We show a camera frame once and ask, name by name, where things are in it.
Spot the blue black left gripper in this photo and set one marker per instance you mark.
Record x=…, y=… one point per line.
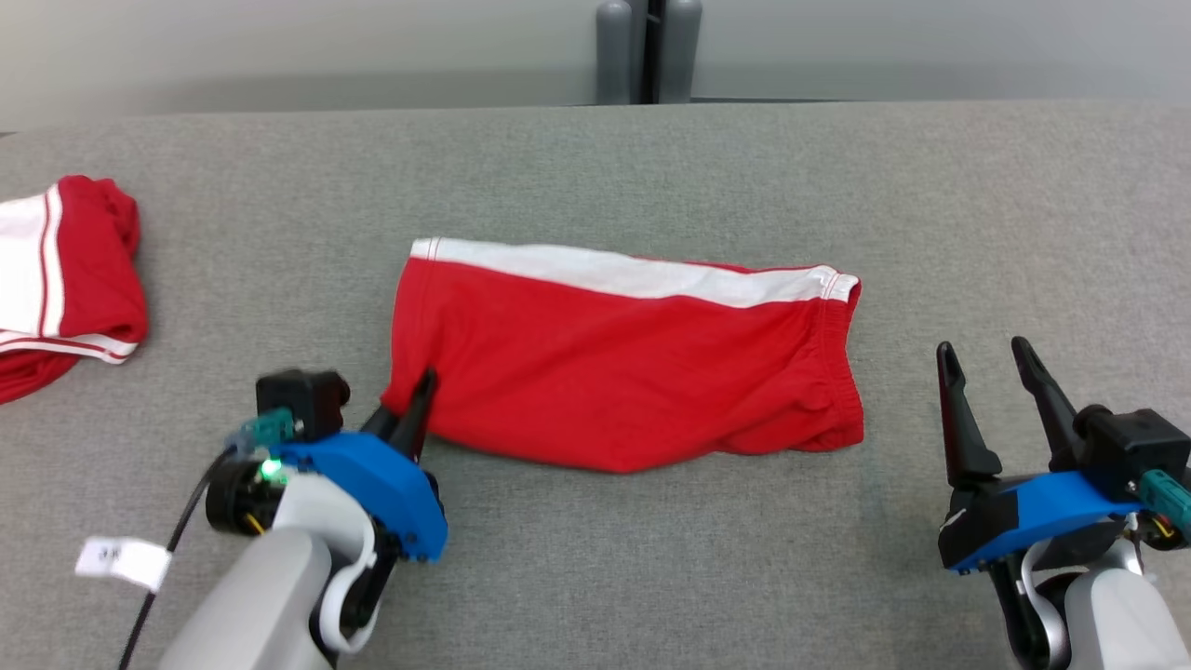
x=381, y=493

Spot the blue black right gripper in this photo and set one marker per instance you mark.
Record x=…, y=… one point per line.
x=1033, y=512

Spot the red shorts white side stripe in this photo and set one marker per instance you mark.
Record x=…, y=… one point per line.
x=605, y=372

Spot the red white number 23 jersey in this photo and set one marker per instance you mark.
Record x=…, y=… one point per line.
x=84, y=279

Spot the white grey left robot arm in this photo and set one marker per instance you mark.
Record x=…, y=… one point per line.
x=270, y=586

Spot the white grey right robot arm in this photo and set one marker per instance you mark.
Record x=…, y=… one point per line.
x=1107, y=614

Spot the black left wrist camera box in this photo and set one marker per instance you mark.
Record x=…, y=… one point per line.
x=302, y=400

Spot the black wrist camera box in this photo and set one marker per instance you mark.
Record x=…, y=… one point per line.
x=302, y=400
x=1130, y=447

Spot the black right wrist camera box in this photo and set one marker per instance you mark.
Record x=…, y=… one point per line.
x=1130, y=447

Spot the grey partition post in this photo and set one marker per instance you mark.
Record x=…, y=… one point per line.
x=614, y=46

